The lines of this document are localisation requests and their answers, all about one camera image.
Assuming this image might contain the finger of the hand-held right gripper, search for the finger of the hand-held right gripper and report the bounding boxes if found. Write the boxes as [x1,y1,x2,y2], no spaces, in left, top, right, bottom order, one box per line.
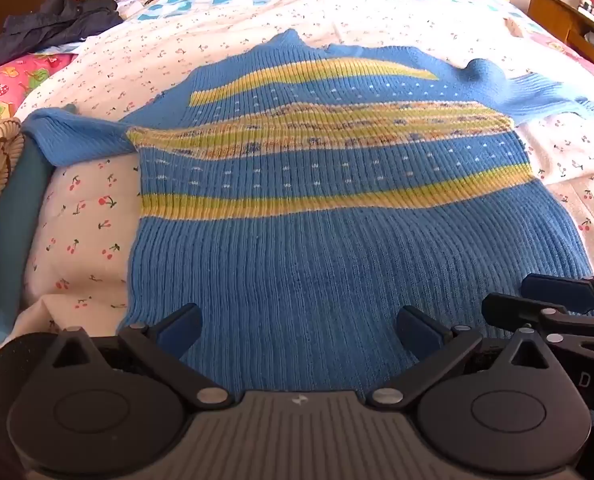
[521,270,594,316]
[482,293,594,346]

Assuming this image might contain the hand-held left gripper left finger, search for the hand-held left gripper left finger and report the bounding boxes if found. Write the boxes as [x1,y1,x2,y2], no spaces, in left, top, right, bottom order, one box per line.
[51,303,234,408]

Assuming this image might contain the wooden side cabinet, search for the wooden side cabinet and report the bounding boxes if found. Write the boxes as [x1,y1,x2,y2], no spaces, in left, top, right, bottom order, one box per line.
[527,0,594,79]

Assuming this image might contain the blue striped knit sweater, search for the blue striped knit sweater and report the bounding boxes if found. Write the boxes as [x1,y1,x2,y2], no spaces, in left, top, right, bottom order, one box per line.
[21,29,594,426]

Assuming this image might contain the pink cartoon blanket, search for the pink cartoon blanket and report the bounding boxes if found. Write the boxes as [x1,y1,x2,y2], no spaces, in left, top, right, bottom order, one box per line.
[0,20,594,137]

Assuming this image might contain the teal folded garment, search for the teal folded garment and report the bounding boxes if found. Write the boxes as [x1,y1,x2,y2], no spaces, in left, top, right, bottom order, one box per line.
[0,104,78,347]

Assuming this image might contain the dark navy jacket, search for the dark navy jacket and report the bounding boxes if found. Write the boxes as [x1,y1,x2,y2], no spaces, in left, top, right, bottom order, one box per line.
[0,0,126,62]

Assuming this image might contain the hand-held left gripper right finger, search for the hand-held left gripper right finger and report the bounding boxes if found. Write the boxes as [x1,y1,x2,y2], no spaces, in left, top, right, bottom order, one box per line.
[367,305,554,408]

